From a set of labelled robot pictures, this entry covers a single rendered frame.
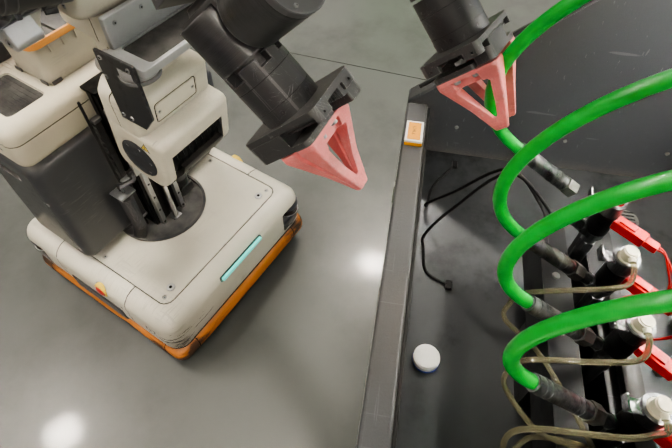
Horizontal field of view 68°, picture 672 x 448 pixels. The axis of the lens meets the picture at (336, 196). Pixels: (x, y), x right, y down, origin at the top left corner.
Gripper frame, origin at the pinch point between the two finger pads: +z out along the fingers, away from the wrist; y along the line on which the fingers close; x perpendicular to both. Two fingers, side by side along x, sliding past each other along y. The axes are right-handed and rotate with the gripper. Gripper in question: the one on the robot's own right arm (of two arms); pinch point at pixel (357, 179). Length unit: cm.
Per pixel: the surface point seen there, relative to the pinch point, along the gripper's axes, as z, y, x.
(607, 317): 11.6, 18.6, -7.9
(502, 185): 9.8, 8.1, 6.3
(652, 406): 29.0, 14.8, -4.9
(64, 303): 12, -160, 3
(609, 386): 38.5, 6.5, 1.9
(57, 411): 28, -143, -24
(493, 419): 42.9, -10.3, -1.8
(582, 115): 5.6, 17.4, 7.4
